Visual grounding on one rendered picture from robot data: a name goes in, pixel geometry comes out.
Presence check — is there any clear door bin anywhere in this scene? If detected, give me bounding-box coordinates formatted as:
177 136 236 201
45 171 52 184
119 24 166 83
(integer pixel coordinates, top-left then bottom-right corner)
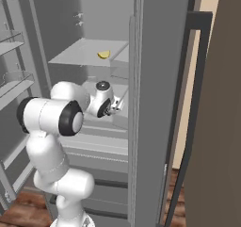
0 30 25 57
0 70 36 111

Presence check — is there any grey fridge door with handle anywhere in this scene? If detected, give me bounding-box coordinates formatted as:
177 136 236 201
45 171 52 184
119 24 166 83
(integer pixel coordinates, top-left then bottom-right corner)
128 0 193 227

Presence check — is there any grey fridge door with bins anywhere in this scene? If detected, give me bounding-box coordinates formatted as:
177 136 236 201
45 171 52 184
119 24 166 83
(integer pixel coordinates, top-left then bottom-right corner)
0 0 53 216

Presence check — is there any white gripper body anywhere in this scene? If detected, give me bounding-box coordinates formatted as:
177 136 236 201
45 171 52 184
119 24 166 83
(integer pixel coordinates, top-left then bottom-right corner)
108 95 126 117

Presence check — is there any yellow lemon wedge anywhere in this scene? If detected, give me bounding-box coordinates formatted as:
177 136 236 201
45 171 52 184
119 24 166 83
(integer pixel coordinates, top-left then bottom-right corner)
96 50 112 60

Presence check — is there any black fridge door handle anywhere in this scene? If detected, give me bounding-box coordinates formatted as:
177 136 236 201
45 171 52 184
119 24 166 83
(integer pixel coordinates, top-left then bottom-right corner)
164 10 214 227

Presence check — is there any grey fridge shelf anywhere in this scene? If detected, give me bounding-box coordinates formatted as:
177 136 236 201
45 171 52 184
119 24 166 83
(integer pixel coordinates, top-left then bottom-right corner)
80 78 130 131
47 37 130 69

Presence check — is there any brown cabinet side panel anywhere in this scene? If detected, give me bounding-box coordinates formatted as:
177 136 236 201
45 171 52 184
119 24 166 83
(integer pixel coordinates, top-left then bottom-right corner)
183 0 241 227

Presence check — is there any grey fridge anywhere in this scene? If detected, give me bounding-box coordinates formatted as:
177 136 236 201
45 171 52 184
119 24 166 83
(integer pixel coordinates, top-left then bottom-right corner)
0 0 193 227

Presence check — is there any grey fridge drawer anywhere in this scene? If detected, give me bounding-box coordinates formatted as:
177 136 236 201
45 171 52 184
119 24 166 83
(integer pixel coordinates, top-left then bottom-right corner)
59 132 130 175

